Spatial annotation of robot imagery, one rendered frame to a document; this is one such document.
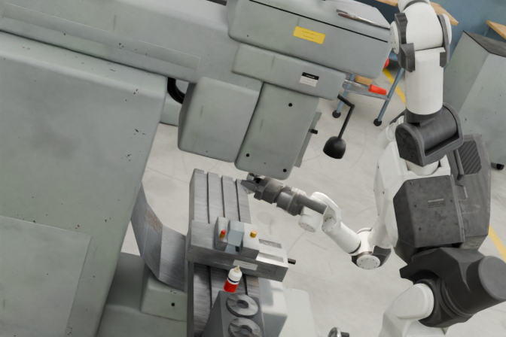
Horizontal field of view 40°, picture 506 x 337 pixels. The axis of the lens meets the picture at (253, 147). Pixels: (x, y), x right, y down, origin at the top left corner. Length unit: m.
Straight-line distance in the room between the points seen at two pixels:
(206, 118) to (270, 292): 0.75
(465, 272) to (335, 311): 2.33
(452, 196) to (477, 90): 4.71
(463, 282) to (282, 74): 0.76
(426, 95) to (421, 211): 0.33
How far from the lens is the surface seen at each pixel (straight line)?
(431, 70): 1.68
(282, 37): 1.96
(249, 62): 1.99
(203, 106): 2.03
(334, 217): 2.30
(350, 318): 4.06
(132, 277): 2.54
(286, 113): 2.08
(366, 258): 2.36
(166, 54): 1.98
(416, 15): 1.67
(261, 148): 2.13
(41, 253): 2.21
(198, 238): 2.36
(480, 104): 6.64
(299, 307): 2.70
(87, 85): 1.91
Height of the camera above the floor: 2.32
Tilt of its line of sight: 25 degrees down
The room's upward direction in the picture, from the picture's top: 20 degrees clockwise
